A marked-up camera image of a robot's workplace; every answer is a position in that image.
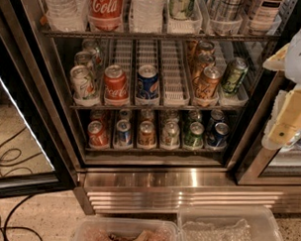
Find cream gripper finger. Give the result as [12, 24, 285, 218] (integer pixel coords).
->
[261, 85, 301, 150]
[262, 44, 289, 71]

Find white 7up can front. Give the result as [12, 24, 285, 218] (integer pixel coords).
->
[69, 65, 96, 100]

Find white 7up can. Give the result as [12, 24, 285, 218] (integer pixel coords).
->
[69, 65, 96, 100]
[74, 51, 95, 72]
[82, 39, 103, 69]

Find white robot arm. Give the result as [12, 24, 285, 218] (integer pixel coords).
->
[261, 29, 301, 150]

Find green soda can middle shelf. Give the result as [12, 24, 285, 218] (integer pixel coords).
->
[220, 57, 249, 95]

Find blue can bottom shelf right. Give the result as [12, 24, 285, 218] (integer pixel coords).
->
[207, 122, 230, 147]

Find orange soda can rear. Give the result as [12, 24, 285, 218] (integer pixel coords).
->
[194, 41, 215, 56]

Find orange soda can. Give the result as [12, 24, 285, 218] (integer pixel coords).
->
[195, 66, 223, 99]
[194, 41, 215, 56]
[192, 53, 216, 80]

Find orange soda can front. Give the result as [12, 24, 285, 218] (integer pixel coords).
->
[195, 66, 223, 99]

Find green can bottom shelf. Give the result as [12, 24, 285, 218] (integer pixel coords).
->
[184, 122, 204, 148]

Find empty white can tray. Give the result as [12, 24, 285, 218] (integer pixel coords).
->
[160, 41, 190, 107]

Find stainless steel fridge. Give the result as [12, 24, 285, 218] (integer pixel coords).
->
[0, 0, 301, 224]

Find white can bottom shelf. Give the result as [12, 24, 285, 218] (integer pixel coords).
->
[161, 121, 180, 146]

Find blue pepsi can middle shelf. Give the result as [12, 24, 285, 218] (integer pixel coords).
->
[137, 64, 159, 100]

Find orange can bottom shelf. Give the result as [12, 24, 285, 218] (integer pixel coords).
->
[138, 120, 155, 146]

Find red coca-cola can middle shelf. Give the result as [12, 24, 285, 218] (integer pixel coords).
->
[103, 64, 129, 100]

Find blue can bottom shelf left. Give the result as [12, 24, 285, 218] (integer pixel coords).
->
[117, 119, 132, 147]

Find white 7up can rear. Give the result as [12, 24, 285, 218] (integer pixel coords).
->
[82, 39, 103, 69]

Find red can bottom shelf front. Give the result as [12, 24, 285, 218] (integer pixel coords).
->
[87, 120, 108, 148]

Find open fridge glass door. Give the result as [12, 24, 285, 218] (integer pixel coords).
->
[0, 11, 75, 198]

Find clear bin with bubble wrap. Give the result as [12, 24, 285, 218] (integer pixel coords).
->
[177, 205, 283, 241]

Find clear water bottle centre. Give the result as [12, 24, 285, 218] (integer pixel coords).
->
[131, 0, 165, 34]

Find clear water bottle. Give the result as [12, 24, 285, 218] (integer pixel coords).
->
[45, 0, 88, 33]
[131, 0, 165, 34]

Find red coca-cola bottle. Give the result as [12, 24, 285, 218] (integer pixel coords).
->
[88, 0, 124, 31]

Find clear water bottle left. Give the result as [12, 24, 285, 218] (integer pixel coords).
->
[45, 0, 88, 33]

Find clear bin with brown items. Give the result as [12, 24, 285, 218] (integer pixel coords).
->
[71, 217, 179, 241]

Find black floor cable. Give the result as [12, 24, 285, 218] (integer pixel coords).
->
[0, 103, 50, 241]

